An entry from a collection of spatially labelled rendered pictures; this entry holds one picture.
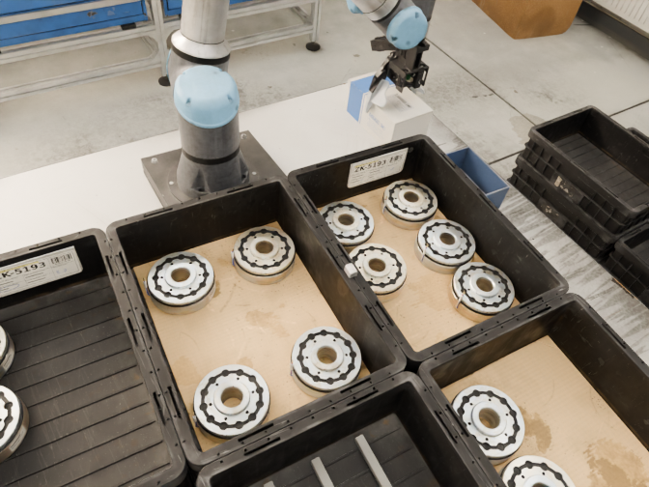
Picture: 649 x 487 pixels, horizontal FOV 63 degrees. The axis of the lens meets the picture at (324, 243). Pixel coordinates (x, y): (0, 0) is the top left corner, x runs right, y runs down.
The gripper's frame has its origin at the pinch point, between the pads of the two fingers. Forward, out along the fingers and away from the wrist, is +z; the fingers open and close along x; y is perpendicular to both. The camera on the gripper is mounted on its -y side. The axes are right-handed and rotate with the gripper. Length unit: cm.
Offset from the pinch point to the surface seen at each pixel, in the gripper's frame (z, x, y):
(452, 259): -10, -27, 51
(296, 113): 6.2, -18.8, -13.6
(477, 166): 1.6, 6.4, 27.5
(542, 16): 63, 200, -96
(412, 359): -17, -48, 65
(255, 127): 6.2, -30.9, -13.1
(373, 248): -10, -37, 43
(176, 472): -17, -80, 63
